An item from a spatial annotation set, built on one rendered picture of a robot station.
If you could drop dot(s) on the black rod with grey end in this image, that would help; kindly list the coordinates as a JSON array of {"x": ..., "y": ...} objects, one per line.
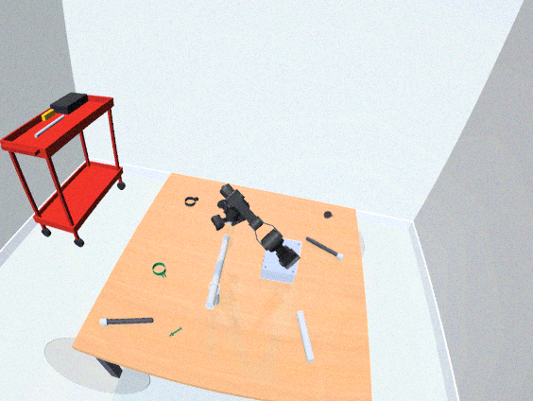
[
  {"x": 106, "y": 321},
  {"x": 323, "y": 247}
]

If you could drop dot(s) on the black ring loop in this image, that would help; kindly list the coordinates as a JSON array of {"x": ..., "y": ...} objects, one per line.
[{"x": 190, "y": 204}]

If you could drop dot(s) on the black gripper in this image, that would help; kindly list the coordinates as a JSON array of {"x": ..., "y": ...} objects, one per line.
[{"x": 230, "y": 216}]

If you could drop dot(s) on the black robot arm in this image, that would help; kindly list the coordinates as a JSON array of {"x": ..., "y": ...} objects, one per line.
[{"x": 273, "y": 241}]

